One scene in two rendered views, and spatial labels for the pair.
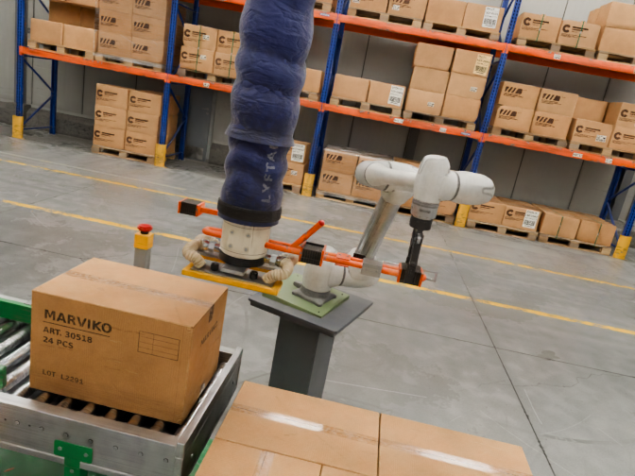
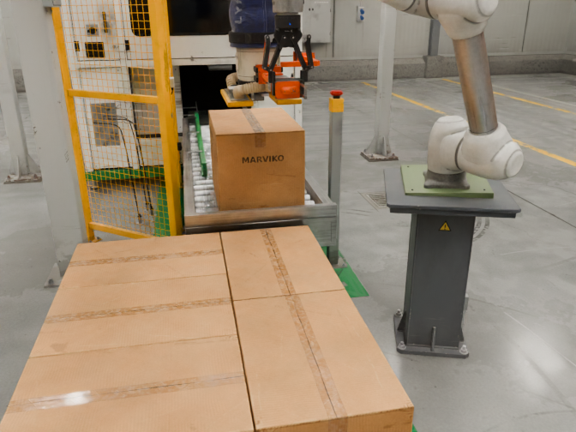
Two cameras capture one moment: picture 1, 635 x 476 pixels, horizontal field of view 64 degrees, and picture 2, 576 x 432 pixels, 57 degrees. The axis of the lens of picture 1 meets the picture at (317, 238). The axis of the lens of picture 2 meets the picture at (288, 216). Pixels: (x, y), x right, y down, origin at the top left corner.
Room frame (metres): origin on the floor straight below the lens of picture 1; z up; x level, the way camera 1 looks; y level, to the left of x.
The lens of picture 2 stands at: (1.27, -1.92, 1.47)
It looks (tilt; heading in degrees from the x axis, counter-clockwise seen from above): 22 degrees down; 74
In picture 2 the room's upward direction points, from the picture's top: straight up
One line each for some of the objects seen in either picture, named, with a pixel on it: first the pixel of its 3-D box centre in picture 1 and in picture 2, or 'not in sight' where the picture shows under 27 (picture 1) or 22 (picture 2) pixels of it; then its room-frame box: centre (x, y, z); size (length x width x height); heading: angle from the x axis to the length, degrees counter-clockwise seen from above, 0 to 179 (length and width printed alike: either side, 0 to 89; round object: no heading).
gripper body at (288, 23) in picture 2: (419, 229); (287, 30); (1.72, -0.34, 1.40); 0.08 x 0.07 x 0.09; 175
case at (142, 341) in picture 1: (134, 334); (253, 159); (1.81, 0.64, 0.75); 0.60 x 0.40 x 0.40; 85
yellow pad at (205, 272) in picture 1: (233, 274); (236, 93); (1.67, 0.26, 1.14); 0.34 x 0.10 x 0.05; 86
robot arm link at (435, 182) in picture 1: (435, 178); not in sight; (1.72, -0.35, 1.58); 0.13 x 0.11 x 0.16; 108
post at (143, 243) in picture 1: (136, 327); (333, 185); (2.32, 0.82, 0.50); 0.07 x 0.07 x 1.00; 85
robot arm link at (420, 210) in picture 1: (423, 209); (287, 3); (1.72, -0.34, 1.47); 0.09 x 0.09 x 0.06
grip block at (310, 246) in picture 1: (312, 253); (267, 74); (1.74, 0.01, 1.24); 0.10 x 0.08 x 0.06; 176
